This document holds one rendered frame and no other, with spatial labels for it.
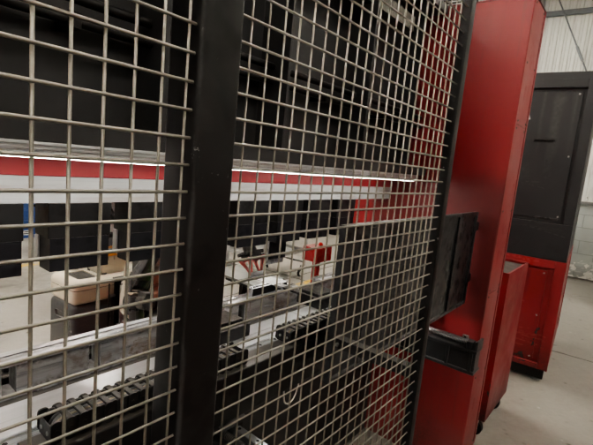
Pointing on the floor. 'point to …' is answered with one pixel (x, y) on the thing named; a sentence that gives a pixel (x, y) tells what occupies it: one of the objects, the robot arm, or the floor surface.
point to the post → (197, 216)
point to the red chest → (503, 337)
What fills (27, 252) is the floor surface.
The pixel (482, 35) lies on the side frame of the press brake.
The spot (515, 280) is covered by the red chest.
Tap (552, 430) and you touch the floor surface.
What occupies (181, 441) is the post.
